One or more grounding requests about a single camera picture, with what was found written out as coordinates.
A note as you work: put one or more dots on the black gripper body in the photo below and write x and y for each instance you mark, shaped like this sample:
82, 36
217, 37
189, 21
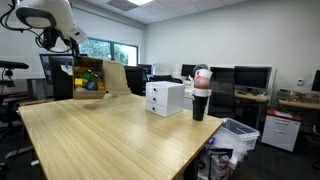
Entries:
74, 45

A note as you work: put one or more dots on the brown cardboard box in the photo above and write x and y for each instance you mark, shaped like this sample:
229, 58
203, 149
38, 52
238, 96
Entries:
115, 78

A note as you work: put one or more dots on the orange toy brick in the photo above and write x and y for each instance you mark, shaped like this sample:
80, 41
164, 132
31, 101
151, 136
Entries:
80, 70

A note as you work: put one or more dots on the white paper label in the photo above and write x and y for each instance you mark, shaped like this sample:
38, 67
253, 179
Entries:
67, 70

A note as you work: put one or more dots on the large yellow toy brick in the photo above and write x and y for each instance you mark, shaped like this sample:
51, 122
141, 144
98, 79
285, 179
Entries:
78, 83

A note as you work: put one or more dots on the black Dell monitor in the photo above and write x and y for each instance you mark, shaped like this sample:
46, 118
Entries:
60, 85

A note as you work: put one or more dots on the monitor with blue screen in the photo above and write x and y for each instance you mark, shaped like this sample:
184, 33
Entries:
44, 66

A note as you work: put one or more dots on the blue toy brick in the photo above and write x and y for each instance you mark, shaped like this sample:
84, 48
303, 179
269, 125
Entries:
91, 86

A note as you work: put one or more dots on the white roller blind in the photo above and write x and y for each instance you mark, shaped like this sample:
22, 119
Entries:
110, 26

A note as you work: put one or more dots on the wooden side desk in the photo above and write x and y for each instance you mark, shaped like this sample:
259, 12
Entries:
33, 102

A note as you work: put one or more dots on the black computer monitor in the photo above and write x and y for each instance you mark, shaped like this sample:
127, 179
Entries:
252, 77
146, 70
316, 81
136, 80
187, 70

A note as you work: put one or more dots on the ceiling light panel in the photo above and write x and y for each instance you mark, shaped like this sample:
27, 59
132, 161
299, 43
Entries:
140, 1

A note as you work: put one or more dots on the white drawer unit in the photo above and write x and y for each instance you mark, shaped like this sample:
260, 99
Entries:
165, 100

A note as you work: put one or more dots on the dark grey round disc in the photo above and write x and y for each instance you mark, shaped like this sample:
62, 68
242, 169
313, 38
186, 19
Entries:
197, 67

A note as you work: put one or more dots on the white mug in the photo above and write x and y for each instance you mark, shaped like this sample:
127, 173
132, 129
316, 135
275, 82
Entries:
204, 74

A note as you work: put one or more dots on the red white cup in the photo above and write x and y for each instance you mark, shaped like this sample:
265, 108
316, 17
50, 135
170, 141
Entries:
201, 87

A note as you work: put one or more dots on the black tumbler cup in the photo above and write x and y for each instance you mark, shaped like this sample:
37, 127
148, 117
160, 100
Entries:
200, 108

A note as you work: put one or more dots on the clear plastic bag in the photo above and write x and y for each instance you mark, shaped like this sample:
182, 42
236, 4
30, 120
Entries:
226, 140

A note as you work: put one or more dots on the wooden office desk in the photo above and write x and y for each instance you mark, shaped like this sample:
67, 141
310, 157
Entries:
250, 97
300, 105

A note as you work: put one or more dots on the dark printed snack bag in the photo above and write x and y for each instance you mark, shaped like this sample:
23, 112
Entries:
220, 165

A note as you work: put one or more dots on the clear plastic storage bin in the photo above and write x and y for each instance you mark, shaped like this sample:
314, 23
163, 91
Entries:
245, 136

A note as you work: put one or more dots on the white cabinet red top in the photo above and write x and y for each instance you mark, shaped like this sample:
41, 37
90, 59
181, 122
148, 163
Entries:
280, 131

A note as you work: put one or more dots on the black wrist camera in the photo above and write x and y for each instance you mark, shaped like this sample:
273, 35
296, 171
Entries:
50, 38

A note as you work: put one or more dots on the window with dark frame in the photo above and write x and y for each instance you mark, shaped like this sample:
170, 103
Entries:
120, 55

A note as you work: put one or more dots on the black tripod mount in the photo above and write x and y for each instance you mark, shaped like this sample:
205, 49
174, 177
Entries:
13, 64

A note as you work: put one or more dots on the white wall thermostat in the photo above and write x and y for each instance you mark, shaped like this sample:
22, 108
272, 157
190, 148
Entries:
300, 82

